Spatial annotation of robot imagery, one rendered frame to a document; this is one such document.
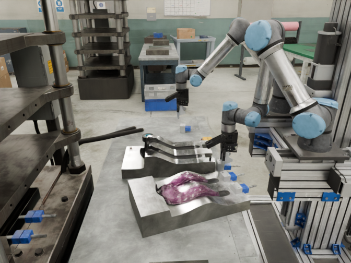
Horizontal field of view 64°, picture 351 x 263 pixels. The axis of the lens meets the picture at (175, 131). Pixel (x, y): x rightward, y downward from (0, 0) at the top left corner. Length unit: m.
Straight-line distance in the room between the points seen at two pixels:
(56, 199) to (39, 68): 0.67
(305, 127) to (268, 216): 1.17
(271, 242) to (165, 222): 1.06
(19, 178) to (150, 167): 0.62
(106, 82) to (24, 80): 3.79
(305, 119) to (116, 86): 4.47
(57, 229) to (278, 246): 1.38
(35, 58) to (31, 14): 6.81
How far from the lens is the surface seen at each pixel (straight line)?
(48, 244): 1.30
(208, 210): 1.24
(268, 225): 2.21
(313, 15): 8.77
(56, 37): 1.43
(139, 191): 1.26
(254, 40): 1.25
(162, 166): 1.49
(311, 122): 1.23
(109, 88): 5.41
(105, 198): 1.43
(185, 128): 2.02
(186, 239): 1.20
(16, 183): 1.23
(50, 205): 1.50
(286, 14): 8.46
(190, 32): 7.28
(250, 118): 1.37
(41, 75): 1.63
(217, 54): 1.73
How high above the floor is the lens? 1.66
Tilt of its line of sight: 25 degrees down
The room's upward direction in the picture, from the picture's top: straight up
